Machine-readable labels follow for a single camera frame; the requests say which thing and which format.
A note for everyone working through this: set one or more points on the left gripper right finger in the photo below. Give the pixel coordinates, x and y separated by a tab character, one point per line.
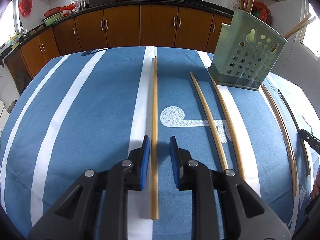
179	161

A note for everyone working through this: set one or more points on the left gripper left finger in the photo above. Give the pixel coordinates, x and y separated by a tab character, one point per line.
136	179

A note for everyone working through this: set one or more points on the lower wooden kitchen cabinets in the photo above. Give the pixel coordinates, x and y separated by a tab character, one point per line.
124	26

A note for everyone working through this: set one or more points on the right hand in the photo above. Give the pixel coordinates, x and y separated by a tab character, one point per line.
316	186

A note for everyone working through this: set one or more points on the dark chopstick far right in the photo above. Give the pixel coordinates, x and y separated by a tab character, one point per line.
308	169

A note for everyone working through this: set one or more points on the blue white striped tablecloth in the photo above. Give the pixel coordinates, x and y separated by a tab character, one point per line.
89	110

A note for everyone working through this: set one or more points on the green perforated utensil holder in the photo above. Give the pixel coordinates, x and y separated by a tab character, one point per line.
246	51

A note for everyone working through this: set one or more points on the red plastic bag on counter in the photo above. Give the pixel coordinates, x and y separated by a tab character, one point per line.
261	11

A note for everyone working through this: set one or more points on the green basin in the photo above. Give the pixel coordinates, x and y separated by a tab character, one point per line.
51	19

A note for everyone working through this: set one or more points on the yellow detergent bottle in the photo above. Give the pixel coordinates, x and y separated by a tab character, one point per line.
14	41

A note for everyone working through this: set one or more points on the red basin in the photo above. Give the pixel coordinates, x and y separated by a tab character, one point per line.
52	11

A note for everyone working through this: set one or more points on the red plastic bag on wall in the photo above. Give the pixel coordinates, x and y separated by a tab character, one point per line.
25	7

